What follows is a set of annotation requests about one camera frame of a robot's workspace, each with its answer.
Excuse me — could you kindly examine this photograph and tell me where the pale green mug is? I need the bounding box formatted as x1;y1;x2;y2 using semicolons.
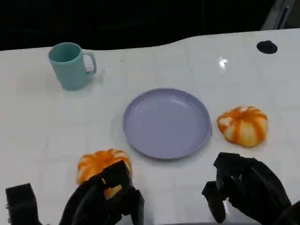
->
48;42;98;91

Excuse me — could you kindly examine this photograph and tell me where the lilac plate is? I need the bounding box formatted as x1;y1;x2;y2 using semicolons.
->
122;88;213;161

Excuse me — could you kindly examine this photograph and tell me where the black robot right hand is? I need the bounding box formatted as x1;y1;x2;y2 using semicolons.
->
202;152;293;224

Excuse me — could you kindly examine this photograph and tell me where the orange white toy bread roll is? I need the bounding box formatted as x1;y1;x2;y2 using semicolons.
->
76;148;133;200
217;105;269;148

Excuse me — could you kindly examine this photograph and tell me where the grey metal frame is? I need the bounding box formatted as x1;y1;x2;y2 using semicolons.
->
260;0;300;30

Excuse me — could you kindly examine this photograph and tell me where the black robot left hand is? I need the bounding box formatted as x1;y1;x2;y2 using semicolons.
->
58;160;145;225

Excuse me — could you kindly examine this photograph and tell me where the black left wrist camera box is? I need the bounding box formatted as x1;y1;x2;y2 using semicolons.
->
5;183;40;225

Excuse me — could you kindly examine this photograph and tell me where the black round table grommet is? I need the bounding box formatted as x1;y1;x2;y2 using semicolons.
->
256;40;278;55

